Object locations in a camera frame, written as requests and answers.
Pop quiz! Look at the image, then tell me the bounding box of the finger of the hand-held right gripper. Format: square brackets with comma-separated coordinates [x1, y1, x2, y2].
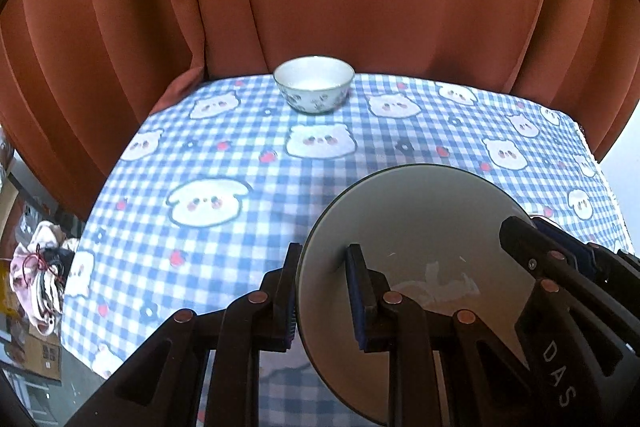
[499, 216, 576, 293]
[532, 217, 640, 278]

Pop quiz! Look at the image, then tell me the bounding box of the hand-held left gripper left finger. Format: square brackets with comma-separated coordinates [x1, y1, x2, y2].
[65, 243, 303, 427]

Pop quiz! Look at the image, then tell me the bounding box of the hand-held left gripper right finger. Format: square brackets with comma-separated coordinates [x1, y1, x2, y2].
[345, 243, 546, 427]

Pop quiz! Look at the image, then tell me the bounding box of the pale green floral bowl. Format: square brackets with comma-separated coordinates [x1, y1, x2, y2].
[296, 164, 538, 425]
[273, 55, 356, 116]

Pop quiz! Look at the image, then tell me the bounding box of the blue checkered cartoon tablecloth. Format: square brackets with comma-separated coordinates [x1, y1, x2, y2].
[60, 74, 636, 427]

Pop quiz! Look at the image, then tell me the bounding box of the cardboard box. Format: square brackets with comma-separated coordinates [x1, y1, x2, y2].
[0, 332, 62, 380]

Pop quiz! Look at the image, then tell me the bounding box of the pink cloth pile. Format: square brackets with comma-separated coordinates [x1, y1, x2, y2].
[11, 222, 83, 338]

